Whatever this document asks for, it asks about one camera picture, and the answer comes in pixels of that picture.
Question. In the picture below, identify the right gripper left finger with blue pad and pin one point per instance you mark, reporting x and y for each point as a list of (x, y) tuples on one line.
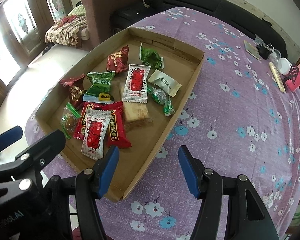
[(87, 187)]

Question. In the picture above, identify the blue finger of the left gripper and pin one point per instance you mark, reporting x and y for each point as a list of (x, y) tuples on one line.
[(10, 136)]

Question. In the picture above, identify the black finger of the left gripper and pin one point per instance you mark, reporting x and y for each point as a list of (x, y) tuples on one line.
[(35, 157)]

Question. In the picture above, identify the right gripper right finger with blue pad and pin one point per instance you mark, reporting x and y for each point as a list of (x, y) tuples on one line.
[(247, 217)]

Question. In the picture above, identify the red bar snack pack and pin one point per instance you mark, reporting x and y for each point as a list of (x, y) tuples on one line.
[(116, 131)]

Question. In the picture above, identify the beige long cracker pack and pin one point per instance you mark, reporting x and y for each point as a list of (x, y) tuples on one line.
[(135, 111)]

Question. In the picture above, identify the shiny red snack bag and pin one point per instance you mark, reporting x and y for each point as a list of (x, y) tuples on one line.
[(75, 88)]

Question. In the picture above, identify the green pea snack bag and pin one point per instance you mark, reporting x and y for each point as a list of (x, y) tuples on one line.
[(99, 91)]

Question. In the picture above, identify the white red sachet snack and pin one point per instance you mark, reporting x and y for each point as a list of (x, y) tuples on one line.
[(135, 89)]

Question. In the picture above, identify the green clear candy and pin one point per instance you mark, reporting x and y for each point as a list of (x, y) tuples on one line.
[(161, 98)]

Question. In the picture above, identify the dark red snack bag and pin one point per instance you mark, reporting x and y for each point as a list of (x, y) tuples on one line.
[(117, 61)]

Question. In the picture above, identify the white small snack packet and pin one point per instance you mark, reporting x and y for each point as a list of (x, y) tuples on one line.
[(165, 82)]

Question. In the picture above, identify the green tea snack packet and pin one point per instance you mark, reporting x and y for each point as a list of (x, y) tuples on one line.
[(151, 57)]

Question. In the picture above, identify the green nut candy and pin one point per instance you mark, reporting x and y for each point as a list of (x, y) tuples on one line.
[(69, 120)]

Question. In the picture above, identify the cardboard tray box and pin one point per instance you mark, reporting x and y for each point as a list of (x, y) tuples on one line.
[(146, 125)]

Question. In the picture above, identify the floral blanket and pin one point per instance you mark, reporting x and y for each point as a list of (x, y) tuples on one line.
[(67, 31)]

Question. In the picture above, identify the black phone stand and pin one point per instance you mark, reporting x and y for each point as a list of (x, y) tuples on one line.
[(292, 74)]

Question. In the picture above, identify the pink thermos with knit sleeve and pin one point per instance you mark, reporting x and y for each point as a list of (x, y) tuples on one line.
[(296, 81)]

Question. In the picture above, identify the small black box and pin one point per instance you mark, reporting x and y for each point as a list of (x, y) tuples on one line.
[(265, 50)]

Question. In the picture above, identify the olive green notebook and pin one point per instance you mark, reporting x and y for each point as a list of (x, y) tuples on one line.
[(252, 50)]

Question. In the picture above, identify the brown armchair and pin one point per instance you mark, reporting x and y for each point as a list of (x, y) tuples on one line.
[(98, 14)]

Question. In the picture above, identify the black sofa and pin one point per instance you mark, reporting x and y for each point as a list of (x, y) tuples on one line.
[(228, 12)]

